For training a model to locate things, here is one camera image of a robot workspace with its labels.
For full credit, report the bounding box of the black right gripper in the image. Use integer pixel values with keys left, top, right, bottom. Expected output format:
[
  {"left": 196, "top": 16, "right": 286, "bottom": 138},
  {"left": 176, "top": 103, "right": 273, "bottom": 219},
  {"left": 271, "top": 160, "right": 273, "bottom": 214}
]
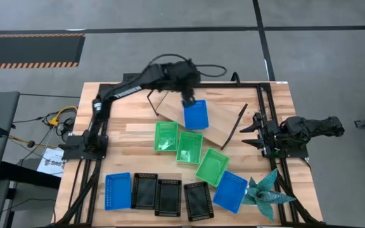
[{"left": 239, "top": 112, "right": 280, "bottom": 158}]

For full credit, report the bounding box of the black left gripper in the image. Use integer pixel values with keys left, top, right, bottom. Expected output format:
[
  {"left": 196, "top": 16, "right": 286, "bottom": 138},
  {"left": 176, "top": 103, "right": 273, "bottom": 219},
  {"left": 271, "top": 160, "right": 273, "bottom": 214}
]
[{"left": 176, "top": 61, "right": 202, "bottom": 107}]

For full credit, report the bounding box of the blue plastic slotted basket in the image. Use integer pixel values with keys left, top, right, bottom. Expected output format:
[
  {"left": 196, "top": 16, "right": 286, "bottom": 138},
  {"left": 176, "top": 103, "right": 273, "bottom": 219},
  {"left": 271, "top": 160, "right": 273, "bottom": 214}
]
[
  {"left": 104, "top": 172, "right": 132, "bottom": 212},
  {"left": 212, "top": 170, "right": 248, "bottom": 214},
  {"left": 181, "top": 99, "right": 210, "bottom": 130}
]

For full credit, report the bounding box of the green plastic slotted basket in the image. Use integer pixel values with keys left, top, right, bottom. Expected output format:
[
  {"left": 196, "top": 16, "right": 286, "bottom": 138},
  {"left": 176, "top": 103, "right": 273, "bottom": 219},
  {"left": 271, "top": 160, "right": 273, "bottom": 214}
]
[
  {"left": 153, "top": 121, "right": 179, "bottom": 152},
  {"left": 195, "top": 148, "right": 231, "bottom": 187},
  {"left": 176, "top": 131, "right": 203, "bottom": 165}
]

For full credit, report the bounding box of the black plastic slotted basket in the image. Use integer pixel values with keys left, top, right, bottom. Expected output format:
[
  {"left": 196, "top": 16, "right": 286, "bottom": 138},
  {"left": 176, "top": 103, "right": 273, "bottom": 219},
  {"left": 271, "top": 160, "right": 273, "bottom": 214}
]
[
  {"left": 154, "top": 179, "right": 183, "bottom": 218},
  {"left": 131, "top": 172, "right": 158, "bottom": 210},
  {"left": 183, "top": 181, "right": 215, "bottom": 222}
]

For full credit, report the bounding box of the wooden shelf with black legs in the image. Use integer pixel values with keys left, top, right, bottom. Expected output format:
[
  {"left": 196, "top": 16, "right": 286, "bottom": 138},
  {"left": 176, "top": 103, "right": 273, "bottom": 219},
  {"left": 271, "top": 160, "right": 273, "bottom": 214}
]
[{"left": 146, "top": 89, "right": 248, "bottom": 151}]

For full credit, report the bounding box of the teal artificial succulent plant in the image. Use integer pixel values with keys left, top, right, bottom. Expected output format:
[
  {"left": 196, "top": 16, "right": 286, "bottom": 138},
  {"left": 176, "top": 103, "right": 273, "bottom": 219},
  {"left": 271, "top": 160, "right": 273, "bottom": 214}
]
[{"left": 241, "top": 168, "right": 297, "bottom": 222}]

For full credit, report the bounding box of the white printed paper sheet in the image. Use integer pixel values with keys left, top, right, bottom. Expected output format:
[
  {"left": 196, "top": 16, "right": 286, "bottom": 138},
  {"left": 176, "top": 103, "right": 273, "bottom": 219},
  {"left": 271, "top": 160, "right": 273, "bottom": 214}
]
[{"left": 36, "top": 147, "right": 65, "bottom": 178}]

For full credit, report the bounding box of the black hazard-striped floor mat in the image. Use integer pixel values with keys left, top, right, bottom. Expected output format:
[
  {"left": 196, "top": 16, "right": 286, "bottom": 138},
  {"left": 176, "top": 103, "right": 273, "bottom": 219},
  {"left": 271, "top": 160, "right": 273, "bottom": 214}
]
[{"left": 0, "top": 33, "right": 86, "bottom": 70}]

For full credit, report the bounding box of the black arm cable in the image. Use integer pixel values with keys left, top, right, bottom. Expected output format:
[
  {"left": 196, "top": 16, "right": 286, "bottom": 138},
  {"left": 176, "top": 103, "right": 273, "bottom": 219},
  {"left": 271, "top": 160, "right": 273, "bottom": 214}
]
[{"left": 149, "top": 53, "right": 228, "bottom": 79}]

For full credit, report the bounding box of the black metal table frame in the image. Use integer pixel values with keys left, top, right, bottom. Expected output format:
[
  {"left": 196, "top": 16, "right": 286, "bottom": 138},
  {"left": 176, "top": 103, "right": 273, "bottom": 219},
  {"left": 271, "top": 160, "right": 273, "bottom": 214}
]
[{"left": 54, "top": 81, "right": 324, "bottom": 227}]

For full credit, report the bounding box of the black floor cable bundle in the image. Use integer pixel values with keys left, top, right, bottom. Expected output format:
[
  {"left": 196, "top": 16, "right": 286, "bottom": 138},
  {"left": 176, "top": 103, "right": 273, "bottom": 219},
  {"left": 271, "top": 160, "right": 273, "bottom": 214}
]
[{"left": 41, "top": 117, "right": 76, "bottom": 143}]

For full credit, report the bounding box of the yellow cable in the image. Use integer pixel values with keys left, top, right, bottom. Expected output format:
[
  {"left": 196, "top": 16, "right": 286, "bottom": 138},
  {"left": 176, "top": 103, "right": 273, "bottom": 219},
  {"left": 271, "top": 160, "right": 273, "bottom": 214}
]
[{"left": 10, "top": 106, "right": 79, "bottom": 149}]

